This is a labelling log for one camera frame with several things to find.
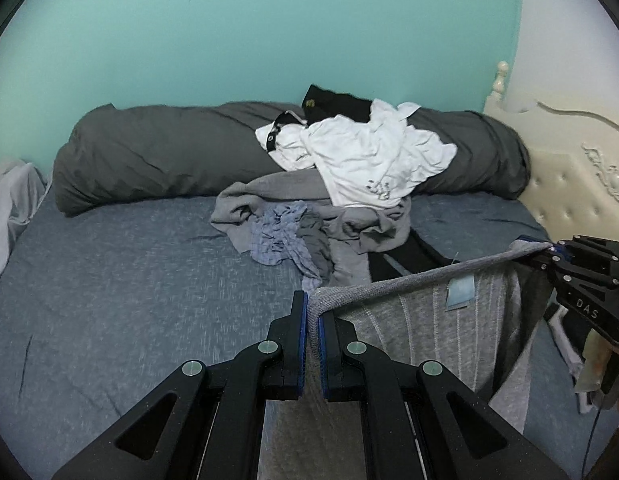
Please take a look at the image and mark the light grey blanket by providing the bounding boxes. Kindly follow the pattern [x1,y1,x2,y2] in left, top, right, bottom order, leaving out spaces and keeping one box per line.
[0,159,52,296]

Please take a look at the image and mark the folded black and lavender garment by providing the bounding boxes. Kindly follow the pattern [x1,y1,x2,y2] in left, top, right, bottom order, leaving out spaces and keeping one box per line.
[543,302,597,413]

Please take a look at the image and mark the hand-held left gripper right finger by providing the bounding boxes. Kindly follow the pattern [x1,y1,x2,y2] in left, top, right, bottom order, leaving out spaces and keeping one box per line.
[317,310,573,480]

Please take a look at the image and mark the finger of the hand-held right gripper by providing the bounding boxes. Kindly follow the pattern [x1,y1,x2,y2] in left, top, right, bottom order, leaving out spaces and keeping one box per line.
[518,234,619,267]
[528,254,619,292]

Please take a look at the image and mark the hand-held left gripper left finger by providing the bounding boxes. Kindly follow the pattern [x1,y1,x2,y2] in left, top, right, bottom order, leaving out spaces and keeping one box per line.
[52,290,310,480]

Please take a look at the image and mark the dark grey rolled duvet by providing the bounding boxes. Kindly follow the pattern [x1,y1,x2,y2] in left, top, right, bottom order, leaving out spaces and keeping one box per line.
[52,101,533,218]

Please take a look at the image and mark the black cable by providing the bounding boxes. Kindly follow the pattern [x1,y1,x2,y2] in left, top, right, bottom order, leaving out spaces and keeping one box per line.
[581,392,606,480]

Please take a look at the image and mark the person's right hand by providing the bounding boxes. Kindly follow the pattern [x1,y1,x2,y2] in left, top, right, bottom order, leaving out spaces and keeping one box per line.
[577,332,609,393]

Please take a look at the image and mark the blue checked cloth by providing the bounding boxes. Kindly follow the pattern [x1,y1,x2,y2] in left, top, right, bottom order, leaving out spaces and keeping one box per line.
[250,200,324,281]

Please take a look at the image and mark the crumpled grey garment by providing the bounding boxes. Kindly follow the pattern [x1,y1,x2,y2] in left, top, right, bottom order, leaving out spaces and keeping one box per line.
[209,169,414,291]

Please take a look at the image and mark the cream tufted headboard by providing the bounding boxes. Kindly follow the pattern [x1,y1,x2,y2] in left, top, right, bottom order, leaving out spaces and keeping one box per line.
[483,60,619,243]

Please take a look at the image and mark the black garment with gold label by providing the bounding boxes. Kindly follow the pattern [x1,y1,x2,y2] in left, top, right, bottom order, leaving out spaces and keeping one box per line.
[302,84,375,123]

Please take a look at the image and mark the grey knit sweater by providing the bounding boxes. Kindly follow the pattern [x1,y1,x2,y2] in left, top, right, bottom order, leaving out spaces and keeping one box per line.
[263,241,557,480]

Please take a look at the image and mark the person's right forearm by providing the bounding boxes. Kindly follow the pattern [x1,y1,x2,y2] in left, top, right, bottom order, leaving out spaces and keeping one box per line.
[584,417,619,480]

